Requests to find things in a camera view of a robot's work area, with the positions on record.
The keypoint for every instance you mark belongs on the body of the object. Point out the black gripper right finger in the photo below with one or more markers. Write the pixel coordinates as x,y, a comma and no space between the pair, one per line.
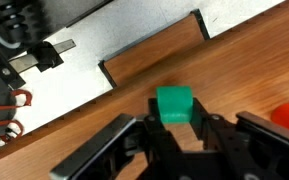
217,133

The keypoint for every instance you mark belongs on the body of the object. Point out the black clamp orange trigger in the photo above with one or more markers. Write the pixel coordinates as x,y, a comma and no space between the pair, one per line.
45,56

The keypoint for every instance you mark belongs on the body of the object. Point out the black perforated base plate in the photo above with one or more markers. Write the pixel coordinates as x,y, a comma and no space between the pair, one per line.
67,11

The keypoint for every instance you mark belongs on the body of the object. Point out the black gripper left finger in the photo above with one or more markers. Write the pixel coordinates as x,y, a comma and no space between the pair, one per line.
157,140

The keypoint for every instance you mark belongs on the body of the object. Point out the wooden table foot board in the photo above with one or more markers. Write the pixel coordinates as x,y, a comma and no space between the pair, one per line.
154,50

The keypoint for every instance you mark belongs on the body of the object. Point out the small green half-cylinder block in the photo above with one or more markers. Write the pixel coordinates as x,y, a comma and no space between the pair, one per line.
174,105

